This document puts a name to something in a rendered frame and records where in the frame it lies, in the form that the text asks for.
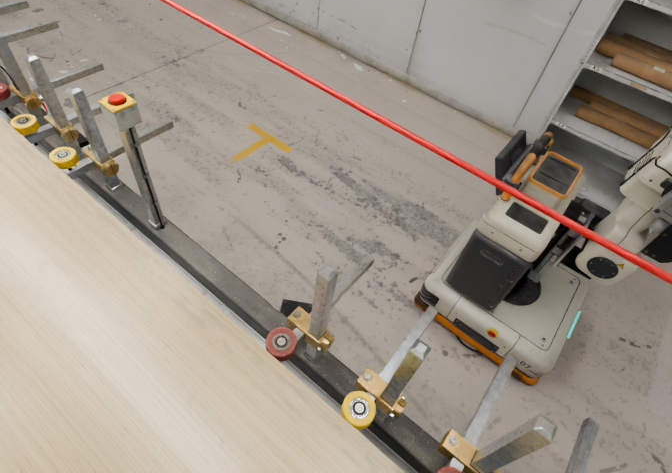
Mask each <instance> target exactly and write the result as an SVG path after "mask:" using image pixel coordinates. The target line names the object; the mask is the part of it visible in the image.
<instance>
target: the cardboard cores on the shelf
mask: <svg viewBox="0 0 672 473"><path fill-rule="evenodd" d="M595 51H596V52H598V53H601V54H603V55H606V56H608V57H610V58H613V61H612V62H611V64H610V65H611V66H613V67H616V68H618V69H620V70H623V71H625V72H627V73H630V74H632V75H634V76H637V77H639V78H641V79H644V80H646V81H648V82H651V83H653V84H656V85H658V86H660V87H663V88H665V89H667V90H670V91H672V51H671V50H668V49H666V48H663V47H661V46H658V45H656V44H653V43H650V42H648V41H645V40H643V39H640V38H638V37H635V36H633V35H630V34H627V33H625V34H624V35H623V36H622V37H620V36H617V35H615V34H612V33H610V32H609V33H608V34H607V35H606V37H604V38H603V39H602V41H601V42H600V44H599V45H598V47H597V49H596V50H595ZM569 95H571V96H573V97H575V98H578V99H580V100H582V101H584V102H586V103H588V104H590V105H589V106H585V105H583V104H581V105H580V107H579V108H578V110H577V112H576V113H575V116H577V117H579V118H581V119H584V120H586V121H588V122H590V123H592V124H595V125H597V126H599V127H601V128H604V129H606V130H608V131H610V132H613V133H615V134H617V135H619V136H622V137H624V138H626V139H628V140H630V141H633V142H635V143H637V144H639V145H642V146H644V147H646V148H648V149H650V148H651V147H652V145H653V144H654V143H655V142H656V141H657V140H658V139H660V138H661V137H662V136H663V135H664V134H665V133H667V132H668V131H669V129H670V127H668V126H666V125H663V124H661V123H659V122H657V121H655V120H652V119H650V118H648V117H646V116H644V115H641V114H639V113H637V112H635V111H633V110H630V109H628V108H626V107H624V106H622V105H619V104H617V103H615V102H613V101H611V100H608V99H606V98H604V97H602V96H600V95H597V94H595V93H593V92H591V91H589V90H586V89H584V88H582V87H580V86H578V85H575V86H574V87H573V88H572V90H571V91H570V93H569Z"/></svg>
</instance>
